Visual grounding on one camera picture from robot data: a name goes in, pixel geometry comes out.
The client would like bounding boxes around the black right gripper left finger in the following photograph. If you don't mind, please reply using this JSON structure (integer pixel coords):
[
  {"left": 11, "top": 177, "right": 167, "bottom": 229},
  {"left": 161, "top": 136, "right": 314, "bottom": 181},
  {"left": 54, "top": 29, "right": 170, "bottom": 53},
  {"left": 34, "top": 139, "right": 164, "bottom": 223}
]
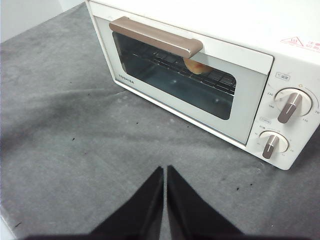
[{"left": 87, "top": 165, "right": 165, "bottom": 240}]

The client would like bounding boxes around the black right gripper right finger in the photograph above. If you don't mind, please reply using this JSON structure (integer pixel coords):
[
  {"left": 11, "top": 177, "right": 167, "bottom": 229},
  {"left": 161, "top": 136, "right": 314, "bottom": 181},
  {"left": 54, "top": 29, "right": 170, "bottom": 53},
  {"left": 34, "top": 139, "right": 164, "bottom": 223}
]
[{"left": 166, "top": 164, "right": 251, "bottom": 240}]

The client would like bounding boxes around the oven door with beige handle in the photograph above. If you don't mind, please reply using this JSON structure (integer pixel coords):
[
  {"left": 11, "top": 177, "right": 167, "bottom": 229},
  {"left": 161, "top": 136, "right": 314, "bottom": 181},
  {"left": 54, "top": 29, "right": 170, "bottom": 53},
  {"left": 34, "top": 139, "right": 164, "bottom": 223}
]
[{"left": 92, "top": 15, "right": 275, "bottom": 146}]

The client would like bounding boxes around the golden bread loaf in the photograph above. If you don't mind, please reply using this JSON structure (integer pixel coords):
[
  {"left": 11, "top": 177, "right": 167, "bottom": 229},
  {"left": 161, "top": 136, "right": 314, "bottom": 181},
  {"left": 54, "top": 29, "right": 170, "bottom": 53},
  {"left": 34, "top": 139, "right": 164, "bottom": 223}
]
[{"left": 183, "top": 57, "right": 212, "bottom": 75}]

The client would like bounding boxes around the small oven timer knob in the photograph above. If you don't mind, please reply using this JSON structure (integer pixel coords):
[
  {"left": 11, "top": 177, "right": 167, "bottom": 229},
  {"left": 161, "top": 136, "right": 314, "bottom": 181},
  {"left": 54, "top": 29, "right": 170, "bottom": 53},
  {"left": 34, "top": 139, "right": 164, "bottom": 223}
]
[{"left": 259, "top": 130, "right": 290, "bottom": 160}]

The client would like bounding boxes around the large oven temperature knob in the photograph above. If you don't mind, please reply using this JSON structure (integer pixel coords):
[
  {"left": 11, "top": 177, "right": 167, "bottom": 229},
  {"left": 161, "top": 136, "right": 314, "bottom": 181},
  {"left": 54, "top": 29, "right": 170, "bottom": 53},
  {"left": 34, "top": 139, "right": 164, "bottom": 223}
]
[{"left": 276, "top": 87, "right": 313, "bottom": 125}]

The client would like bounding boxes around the white toaster oven body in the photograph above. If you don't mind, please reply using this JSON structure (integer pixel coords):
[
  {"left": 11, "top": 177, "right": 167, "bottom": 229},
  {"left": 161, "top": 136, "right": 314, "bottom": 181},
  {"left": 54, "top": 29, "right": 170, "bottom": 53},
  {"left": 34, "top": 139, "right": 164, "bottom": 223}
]
[{"left": 84, "top": 0, "right": 320, "bottom": 171}]

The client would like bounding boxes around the dark grey table mat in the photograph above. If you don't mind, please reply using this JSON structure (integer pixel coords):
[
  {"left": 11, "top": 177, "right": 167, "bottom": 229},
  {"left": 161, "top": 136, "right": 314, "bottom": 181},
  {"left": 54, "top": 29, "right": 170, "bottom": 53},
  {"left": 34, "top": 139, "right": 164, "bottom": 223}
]
[{"left": 0, "top": 4, "right": 320, "bottom": 240}]

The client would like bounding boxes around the metal wire oven rack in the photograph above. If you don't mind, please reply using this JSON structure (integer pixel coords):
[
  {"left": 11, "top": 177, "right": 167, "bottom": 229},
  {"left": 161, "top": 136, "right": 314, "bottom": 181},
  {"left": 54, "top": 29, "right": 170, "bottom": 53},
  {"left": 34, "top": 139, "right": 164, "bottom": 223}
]
[{"left": 129, "top": 48, "right": 237, "bottom": 96}]

